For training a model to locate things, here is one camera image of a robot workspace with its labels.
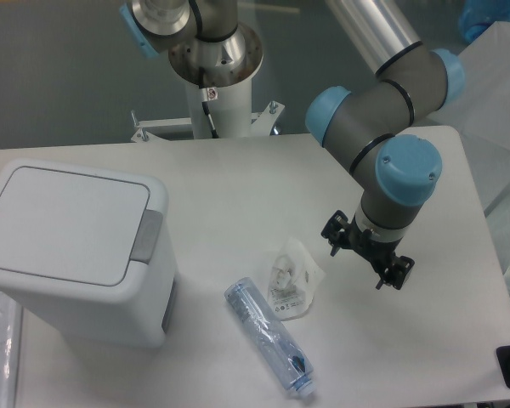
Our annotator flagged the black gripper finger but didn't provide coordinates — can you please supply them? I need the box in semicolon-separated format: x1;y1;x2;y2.
320;210;350;257
374;252;415;290

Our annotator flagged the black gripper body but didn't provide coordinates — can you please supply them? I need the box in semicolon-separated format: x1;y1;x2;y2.
343;218;402;269

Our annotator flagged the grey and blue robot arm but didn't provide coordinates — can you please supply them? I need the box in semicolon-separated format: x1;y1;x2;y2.
120;1;465;288

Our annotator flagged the white push-lid trash can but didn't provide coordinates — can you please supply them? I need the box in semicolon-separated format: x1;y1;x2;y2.
0;158;178;348

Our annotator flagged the crumpled clear plastic wrapper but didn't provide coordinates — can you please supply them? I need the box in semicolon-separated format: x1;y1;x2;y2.
267;237;326;320

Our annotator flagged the crushed clear plastic bottle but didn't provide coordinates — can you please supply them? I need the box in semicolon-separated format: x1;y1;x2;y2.
224;277;316;400

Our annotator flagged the white side table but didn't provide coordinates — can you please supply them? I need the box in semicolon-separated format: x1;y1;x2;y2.
431;22;510;295

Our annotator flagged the blue plastic bag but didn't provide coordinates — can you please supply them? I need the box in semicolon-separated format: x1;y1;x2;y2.
458;0;510;43

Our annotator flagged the clear plastic sheet packet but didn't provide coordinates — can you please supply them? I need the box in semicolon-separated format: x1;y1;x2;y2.
0;292;23;407

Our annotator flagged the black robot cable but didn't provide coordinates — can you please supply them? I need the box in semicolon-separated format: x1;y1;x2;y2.
198;67;220;139

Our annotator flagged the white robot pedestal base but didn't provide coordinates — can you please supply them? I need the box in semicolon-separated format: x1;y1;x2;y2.
129;23;287;145

